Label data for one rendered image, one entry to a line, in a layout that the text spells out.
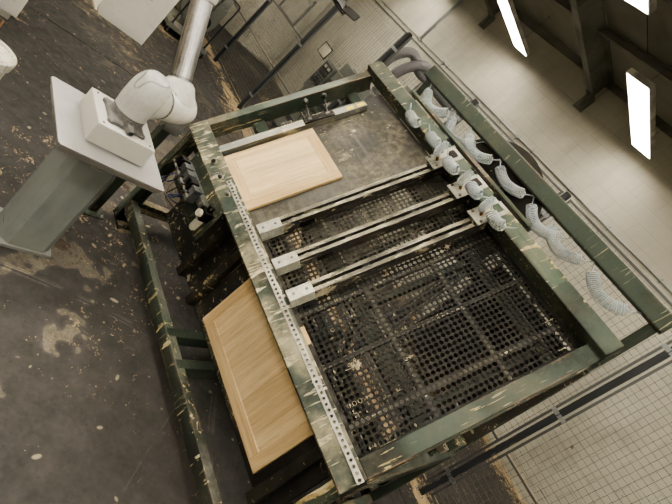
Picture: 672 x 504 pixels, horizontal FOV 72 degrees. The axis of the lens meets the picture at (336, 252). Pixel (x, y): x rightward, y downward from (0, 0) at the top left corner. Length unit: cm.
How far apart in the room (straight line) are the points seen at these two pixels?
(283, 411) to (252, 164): 137
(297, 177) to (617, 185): 537
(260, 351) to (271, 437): 42
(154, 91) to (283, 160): 84
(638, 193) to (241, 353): 584
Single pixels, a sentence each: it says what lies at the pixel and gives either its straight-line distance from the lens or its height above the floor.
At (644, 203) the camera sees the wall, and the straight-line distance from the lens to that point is 715.
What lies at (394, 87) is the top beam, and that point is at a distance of 307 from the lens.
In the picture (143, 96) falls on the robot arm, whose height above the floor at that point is 103.
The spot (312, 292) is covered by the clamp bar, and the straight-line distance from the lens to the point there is 213.
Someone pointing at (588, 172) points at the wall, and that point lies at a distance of 738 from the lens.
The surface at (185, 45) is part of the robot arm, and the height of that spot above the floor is 126.
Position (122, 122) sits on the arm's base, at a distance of 232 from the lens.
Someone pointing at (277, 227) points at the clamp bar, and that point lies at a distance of 235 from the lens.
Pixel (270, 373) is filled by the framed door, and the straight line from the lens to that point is 240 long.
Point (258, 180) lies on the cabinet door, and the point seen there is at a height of 99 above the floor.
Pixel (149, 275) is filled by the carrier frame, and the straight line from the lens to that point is 288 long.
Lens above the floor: 183
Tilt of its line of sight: 17 degrees down
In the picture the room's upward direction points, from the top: 51 degrees clockwise
